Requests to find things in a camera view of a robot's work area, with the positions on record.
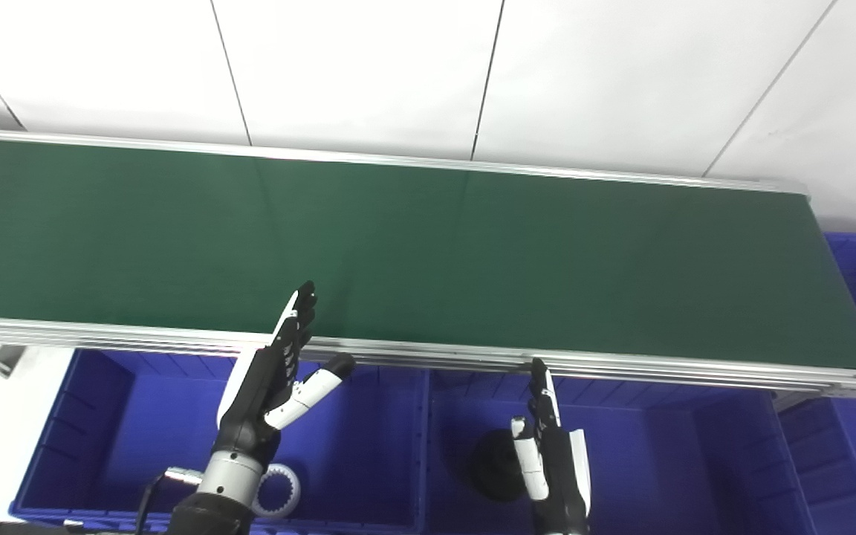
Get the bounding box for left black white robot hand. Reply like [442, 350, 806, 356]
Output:
[214, 281, 357, 458]

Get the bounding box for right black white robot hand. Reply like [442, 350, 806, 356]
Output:
[511, 358, 592, 535]

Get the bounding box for white toothed ring part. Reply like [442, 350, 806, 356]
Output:
[253, 462, 302, 519]

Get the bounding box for black round part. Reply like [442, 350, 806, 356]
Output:
[470, 429, 529, 502]

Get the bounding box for green conveyor belt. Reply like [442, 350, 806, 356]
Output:
[0, 104, 856, 402]

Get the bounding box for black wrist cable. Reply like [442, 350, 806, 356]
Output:
[134, 467, 202, 535]

